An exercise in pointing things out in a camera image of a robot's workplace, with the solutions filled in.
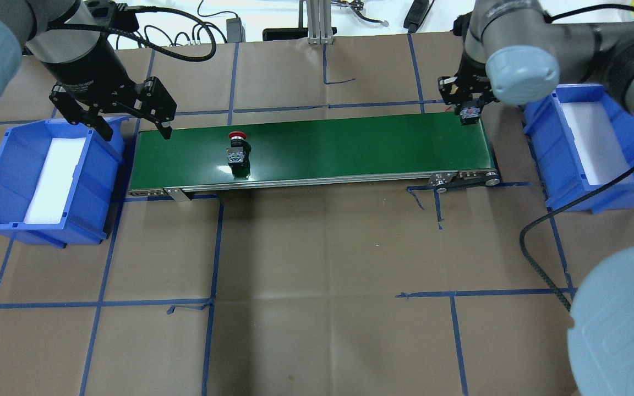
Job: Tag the red push button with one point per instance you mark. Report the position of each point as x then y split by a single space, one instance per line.
238 154

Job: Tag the near blue plastic bin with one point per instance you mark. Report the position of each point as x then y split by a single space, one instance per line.
22 153

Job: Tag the blue plastic bin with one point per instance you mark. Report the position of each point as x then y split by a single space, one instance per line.
22 153
553 142

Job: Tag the far blue plastic bin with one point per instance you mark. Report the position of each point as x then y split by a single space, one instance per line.
553 142

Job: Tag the white foam pad near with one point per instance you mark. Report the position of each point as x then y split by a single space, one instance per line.
55 181

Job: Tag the white foam pad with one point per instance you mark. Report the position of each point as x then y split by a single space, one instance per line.
598 147
55 181

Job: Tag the white foam pad far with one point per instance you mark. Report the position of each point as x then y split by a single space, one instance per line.
598 147

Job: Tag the black power adapter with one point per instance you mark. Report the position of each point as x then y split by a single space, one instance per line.
235 32

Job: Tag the green conveyor belt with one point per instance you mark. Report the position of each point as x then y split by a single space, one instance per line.
434 146

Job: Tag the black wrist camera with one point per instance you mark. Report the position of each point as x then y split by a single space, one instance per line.
114 15

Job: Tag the aluminium frame post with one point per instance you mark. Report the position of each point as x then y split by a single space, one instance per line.
319 23

